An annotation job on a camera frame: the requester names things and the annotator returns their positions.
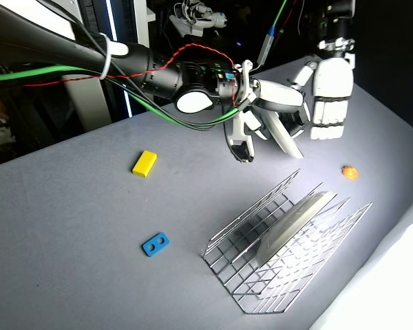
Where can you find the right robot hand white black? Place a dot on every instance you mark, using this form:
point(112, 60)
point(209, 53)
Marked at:
point(278, 96)

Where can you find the white ceramic plate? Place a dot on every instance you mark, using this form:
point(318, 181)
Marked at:
point(285, 141)
point(289, 230)

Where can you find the blue block with two holes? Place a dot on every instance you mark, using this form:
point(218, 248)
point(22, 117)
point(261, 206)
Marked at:
point(155, 244)

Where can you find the white robotic device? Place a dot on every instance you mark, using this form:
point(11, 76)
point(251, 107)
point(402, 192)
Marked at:
point(192, 24)

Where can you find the yellow rectangular block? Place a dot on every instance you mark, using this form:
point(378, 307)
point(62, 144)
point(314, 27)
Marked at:
point(144, 164)

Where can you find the orange swirl cookie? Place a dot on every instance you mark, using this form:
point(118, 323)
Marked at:
point(350, 173)

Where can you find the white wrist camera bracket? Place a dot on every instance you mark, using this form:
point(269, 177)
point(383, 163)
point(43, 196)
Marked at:
point(239, 132)
point(334, 44)

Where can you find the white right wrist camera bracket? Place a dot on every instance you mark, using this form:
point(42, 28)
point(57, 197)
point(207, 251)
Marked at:
point(239, 132)

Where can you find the grey plug with blue end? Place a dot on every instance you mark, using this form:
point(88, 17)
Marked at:
point(265, 46)

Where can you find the blue white light strip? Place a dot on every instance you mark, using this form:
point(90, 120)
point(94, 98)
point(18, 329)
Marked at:
point(128, 103)

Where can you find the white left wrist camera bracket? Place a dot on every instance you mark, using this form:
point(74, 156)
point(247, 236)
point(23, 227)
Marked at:
point(334, 44)

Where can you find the white cabinet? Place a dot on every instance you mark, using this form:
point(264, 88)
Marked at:
point(89, 110)

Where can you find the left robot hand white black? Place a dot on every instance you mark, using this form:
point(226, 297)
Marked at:
point(332, 82)

